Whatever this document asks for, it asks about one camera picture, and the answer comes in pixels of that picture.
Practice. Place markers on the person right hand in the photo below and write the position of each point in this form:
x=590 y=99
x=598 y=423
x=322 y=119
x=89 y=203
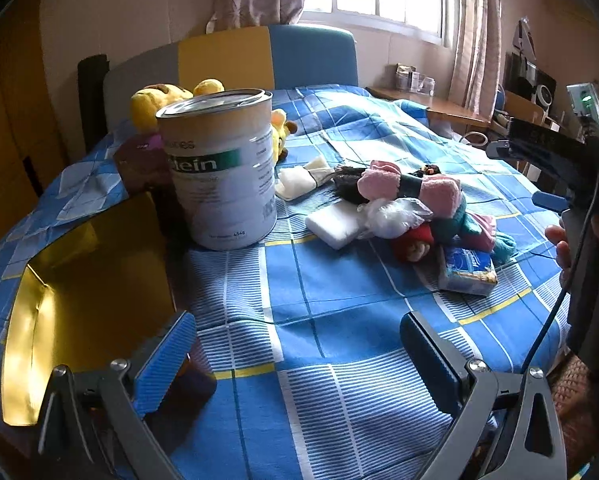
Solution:
x=557 y=236

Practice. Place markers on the maroon box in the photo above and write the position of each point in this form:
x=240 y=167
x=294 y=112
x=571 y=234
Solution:
x=142 y=163

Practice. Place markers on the yellow giraffe plush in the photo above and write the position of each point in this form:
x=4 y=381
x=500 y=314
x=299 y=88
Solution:
x=283 y=127

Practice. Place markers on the blue plaid bed sheet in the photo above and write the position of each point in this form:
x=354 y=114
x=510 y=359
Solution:
x=312 y=378

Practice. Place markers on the gold metal tray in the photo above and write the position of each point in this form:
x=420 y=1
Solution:
x=91 y=296

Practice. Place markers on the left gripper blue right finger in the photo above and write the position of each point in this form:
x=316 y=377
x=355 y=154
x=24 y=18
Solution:
x=439 y=363

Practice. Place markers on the clear plastic bag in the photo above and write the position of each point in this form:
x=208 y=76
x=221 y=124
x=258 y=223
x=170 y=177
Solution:
x=391 y=219

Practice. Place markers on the red plush sock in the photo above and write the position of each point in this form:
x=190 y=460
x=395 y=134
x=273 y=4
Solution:
x=413 y=245

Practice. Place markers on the pink towel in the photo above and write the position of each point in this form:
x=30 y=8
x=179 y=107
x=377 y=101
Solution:
x=441 y=194

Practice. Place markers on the white protein powder can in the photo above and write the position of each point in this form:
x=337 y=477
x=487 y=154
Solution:
x=221 y=155

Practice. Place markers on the teal bear plush pink dress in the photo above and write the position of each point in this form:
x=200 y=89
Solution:
x=474 y=231

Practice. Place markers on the multicolour headboard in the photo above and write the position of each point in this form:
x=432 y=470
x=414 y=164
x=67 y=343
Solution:
x=274 y=57

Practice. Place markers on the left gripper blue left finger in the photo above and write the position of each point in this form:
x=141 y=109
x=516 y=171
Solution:
x=158 y=361

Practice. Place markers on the blue tissue pack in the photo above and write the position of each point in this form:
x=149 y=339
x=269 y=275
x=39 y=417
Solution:
x=466 y=271

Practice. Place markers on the wooden desk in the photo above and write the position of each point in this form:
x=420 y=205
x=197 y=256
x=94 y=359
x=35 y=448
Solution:
x=437 y=108

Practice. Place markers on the black hair wig piece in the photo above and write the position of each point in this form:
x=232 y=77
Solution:
x=345 y=179

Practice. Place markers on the white sponge block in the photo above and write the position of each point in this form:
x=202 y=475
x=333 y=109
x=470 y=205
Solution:
x=337 y=224

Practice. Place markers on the yellow bear plush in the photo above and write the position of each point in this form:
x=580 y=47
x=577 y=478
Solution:
x=146 y=102

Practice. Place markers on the beige cloth bundle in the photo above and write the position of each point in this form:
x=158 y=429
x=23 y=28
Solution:
x=297 y=181

